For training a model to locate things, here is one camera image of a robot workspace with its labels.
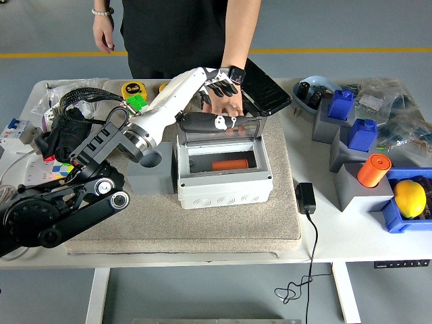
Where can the person's right hand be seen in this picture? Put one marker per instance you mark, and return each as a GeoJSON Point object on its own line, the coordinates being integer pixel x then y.
{"type": "Point", "coordinates": [103, 32]}

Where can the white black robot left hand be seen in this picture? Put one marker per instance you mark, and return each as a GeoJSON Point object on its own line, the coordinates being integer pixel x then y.
{"type": "Point", "coordinates": [168, 98]}

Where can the person's left hand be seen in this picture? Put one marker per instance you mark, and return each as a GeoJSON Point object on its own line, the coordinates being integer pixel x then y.
{"type": "Point", "coordinates": [229, 106]}

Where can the orange cylinder battery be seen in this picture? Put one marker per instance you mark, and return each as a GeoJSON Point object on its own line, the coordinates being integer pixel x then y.
{"type": "Point", "coordinates": [373, 172]}
{"type": "Point", "coordinates": [229, 165]}

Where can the white junction box clear lid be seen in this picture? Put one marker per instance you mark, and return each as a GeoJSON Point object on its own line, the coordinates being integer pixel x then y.
{"type": "Point", "coordinates": [226, 199]}

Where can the person's left forearm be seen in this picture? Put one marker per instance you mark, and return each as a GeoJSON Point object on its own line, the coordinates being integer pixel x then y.
{"type": "Point", "coordinates": [241, 33]}

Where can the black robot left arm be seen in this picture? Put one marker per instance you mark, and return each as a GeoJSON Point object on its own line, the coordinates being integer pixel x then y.
{"type": "Point", "coordinates": [33, 219]}

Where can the person's right forearm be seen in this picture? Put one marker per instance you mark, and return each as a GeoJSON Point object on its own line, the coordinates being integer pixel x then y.
{"type": "Point", "coordinates": [103, 4]}

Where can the square yellow tape measure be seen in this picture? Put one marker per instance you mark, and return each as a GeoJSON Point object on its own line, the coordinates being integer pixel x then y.
{"type": "Point", "coordinates": [163, 87]}

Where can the large colourful puzzle cube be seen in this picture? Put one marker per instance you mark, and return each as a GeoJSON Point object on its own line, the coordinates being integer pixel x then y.
{"type": "Point", "coordinates": [138, 101]}

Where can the black smartwatch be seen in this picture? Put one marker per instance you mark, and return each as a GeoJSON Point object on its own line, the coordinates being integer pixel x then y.
{"type": "Point", "coordinates": [237, 74]}

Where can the round yellow tape measure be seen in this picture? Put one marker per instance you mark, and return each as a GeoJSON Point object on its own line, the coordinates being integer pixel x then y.
{"type": "Point", "coordinates": [133, 89]}

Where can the black flood light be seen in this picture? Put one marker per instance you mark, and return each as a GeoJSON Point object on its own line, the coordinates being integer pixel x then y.
{"type": "Point", "coordinates": [270, 94]}

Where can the person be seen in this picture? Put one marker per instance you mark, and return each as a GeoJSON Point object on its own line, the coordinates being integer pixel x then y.
{"type": "Point", "coordinates": [168, 33]}

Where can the small plug with prongs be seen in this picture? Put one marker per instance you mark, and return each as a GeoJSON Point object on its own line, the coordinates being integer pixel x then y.
{"type": "Point", "coordinates": [297, 111]}

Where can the black cylinder part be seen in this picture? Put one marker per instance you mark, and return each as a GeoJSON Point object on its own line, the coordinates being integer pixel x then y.
{"type": "Point", "coordinates": [303, 89]}

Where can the clear plastic bags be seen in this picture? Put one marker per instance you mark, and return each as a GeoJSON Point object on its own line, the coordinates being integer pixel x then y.
{"type": "Point", "coordinates": [54, 91]}

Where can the grey block with round hole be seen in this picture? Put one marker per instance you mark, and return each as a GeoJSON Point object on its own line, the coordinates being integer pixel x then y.
{"type": "Point", "coordinates": [152, 182]}

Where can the black coil part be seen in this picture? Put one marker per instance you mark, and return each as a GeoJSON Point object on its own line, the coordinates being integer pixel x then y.
{"type": "Point", "coordinates": [318, 97]}

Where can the light blue bowl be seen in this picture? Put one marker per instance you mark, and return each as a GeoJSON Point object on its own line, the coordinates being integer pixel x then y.
{"type": "Point", "coordinates": [322, 80]}

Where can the grey block holder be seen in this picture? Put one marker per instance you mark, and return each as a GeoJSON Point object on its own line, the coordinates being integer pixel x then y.
{"type": "Point", "coordinates": [324, 130]}
{"type": "Point", "coordinates": [339, 155]}
{"type": "Point", "coordinates": [361, 199]}

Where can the purple white parts packet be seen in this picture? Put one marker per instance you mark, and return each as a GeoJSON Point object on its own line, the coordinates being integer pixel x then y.
{"type": "Point", "coordinates": [47, 118]}

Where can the blue plastic block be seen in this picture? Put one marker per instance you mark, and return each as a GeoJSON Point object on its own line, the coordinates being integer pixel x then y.
{"type": "Point", "coordinates": [362, 136]}
{"type": "Point", "coordinates": [341, 106]}

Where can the black rolled cloth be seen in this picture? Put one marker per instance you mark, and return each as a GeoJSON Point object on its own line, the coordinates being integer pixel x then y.
{"type": "Point", "coordinates": [57, 135]}

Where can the black power adapter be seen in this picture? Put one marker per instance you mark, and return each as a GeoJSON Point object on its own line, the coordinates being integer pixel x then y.
{"type": "Point", "coordinates": [305, 197]}

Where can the grey-brown mat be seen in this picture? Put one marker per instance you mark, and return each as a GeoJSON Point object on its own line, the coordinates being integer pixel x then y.
{"type": "Point", "coordinates": [219, 229]}

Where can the small colourful puzzle cube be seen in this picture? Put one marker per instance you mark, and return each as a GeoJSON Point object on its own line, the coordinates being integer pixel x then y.
{"type": "Point", "coordinates": [60, 170]}

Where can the white blue circuit breaker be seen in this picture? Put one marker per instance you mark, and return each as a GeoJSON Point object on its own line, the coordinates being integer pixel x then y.
{"type": "Point", "coordinates": [17, 130]}

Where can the clear bag of small parts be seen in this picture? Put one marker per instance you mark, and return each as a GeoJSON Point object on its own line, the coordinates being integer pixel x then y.
{"type": "Point", "coordinates": [408, 135]}
{"type": "Point", "coordinates": [378, 96]}

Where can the white power strip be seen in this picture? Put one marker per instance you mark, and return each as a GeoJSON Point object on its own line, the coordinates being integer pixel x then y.
{"type": "Point", "coordinates": [37, 172]}

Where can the blue plastic bin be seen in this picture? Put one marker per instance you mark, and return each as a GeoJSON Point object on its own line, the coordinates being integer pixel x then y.
{"type": "Point", "coordinates": [393, 219]}

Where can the yellow lemon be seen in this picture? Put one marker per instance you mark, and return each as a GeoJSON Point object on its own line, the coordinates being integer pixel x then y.
{"type": "Point", "coordinates": [410, 199]}

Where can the white table leg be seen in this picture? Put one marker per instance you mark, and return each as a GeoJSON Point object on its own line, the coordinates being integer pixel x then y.
{"type": "Point", "coordinates": [346, 293]}
{"type": "Point", "coordinates": [97, 297]}

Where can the black table control panel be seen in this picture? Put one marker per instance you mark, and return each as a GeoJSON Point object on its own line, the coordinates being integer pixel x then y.
{"type": "Point", "coordinates": [401, 264]}

